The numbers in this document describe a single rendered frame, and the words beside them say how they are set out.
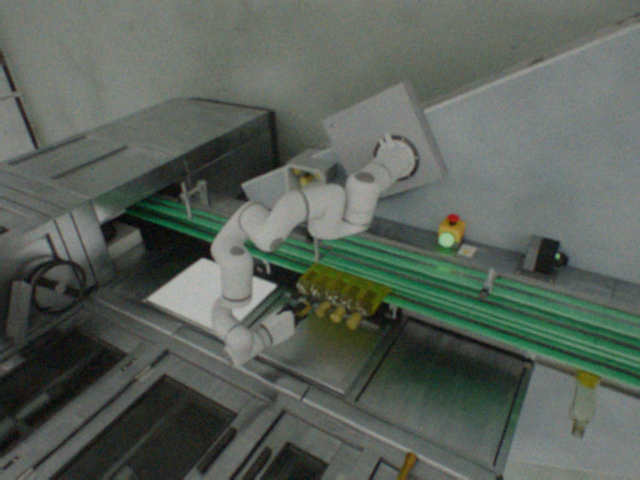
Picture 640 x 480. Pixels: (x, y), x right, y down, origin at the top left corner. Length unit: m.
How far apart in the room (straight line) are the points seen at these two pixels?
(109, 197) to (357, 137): 1.03
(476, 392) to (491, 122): 0.81
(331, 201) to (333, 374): 0.59
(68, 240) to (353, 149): 1.12
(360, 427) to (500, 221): 0.77
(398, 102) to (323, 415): 0.96
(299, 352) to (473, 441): 0.59
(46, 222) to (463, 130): 1.46
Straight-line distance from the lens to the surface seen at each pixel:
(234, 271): 1.21
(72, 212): 1.99
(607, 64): 1.41
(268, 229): 1.15
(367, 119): 1.55
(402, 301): 1.66
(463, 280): 1.50
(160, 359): 1.77
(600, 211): 1.54
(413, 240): 1.63
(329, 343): 1.64
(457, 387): 1.59
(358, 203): 1.29
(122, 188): 2.09
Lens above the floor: 2.13
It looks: 45 degrees down
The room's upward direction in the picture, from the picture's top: 133 degrees counter-clockwise
